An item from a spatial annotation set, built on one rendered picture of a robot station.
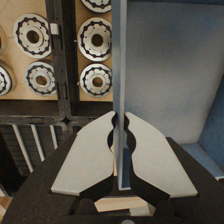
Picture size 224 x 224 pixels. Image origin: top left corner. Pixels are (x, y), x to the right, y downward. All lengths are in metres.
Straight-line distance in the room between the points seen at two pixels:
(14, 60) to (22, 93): 0.10
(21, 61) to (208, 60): 0.44
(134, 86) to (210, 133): 0.14
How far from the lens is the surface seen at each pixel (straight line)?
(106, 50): 0.37
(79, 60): 0.41
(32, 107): 0.44
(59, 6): 0.32
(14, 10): 0.46
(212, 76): 0.21
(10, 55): 0.48
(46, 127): 0.54
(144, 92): 0.17
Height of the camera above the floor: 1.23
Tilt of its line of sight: 61 degrees down
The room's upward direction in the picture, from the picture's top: 172 degrees clockwise
